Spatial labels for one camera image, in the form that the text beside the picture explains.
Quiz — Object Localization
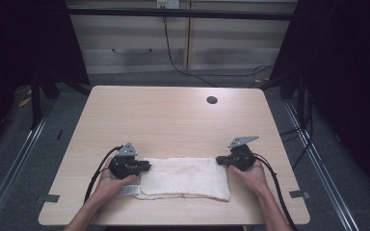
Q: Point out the black horizontal bar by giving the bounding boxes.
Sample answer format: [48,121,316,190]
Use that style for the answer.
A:
[66,7,296,22]

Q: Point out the metal floor rail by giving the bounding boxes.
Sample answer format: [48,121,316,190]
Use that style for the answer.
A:
[0,95,59,231]
[283,100,362,231]

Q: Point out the hanging black cable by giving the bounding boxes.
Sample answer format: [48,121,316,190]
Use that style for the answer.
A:
[161,8,275,89]

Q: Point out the grey tape piece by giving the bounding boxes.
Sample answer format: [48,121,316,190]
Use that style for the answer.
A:
[289,190,311,200]
[36,193,61,204]

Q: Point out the pale wooden cabinet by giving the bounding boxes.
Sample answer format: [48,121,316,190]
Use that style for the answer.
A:
[65,0,299,75]

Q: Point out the person's left hand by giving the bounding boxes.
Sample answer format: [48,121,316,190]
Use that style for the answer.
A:
[95,157,141,201]

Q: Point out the black metal stand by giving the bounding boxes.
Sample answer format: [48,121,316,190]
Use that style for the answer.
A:
[29,64,43,131]

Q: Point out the black floor cables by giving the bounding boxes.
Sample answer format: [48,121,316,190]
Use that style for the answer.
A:
[278,90,314,169]

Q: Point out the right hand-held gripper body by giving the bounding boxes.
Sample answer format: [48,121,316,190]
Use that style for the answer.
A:
[226,135,260,172]

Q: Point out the white power outlet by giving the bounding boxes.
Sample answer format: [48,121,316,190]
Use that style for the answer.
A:
[156,0,180,10]

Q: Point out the cream muslin cloth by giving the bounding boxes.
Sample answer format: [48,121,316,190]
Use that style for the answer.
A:
[119,156,231,203]

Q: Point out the person's right hand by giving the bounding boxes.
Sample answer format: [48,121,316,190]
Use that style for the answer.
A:
[229,159,271,197]

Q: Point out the yellow floor scrap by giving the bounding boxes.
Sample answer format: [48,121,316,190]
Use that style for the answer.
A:
[17,95,33,108]

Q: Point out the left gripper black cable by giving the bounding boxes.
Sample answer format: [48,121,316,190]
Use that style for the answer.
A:
[83,145,124,204]

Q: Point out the dark curtain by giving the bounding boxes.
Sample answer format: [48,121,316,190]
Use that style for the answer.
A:
[0,0,90,158]
[269,0,370,201]

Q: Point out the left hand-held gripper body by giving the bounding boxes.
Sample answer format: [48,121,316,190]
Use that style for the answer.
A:
[108,141,143,180]

